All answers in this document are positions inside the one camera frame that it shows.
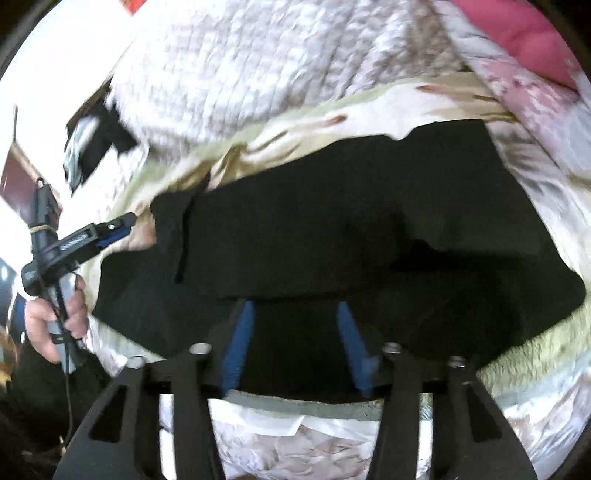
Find green floral plush blanket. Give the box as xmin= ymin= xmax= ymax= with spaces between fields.
xmin=83 ymin=74 xmax=591 ymax=480

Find brown wooden furniture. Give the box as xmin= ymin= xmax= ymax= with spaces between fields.
xmin=0 ymin=141 xmax=63 ymax=224

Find pink floral comforter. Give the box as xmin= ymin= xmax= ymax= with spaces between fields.
xmin=434 ymin=0 xmax=591 ymax=241

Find black pants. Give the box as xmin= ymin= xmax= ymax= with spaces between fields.
xmin=90 ymin=119 xmax=586 ymax=398

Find red wall poster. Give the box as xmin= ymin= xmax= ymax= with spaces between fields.
xmin=117 ymin=0 xmax=151 ymax=17

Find person's left hand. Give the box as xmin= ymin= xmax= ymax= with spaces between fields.
xmin=24 ymin=276 xmax=89 ymax=363

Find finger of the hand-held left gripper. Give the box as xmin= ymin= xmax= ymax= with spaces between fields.
xmin=92 ymin=212 xmax=138 ymax=252

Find black cable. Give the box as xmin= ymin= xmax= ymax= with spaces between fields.
xmin=58 ymin=295 xmax=78 ymax=446

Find dark cloth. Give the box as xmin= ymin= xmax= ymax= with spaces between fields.
xmin=62 ymin=104 xmax=139 ymax=195

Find white brown quilted bedspread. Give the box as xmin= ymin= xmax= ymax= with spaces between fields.
xmin=69 ymin=0 xmax=467 ymax=199

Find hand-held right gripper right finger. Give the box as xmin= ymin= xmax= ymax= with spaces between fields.
xmin=336 ymin=301 xmax=539 ymax=480

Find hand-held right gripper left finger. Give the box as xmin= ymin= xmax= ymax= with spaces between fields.
xmin=53 ymin=300 xmax=257 ymax=480

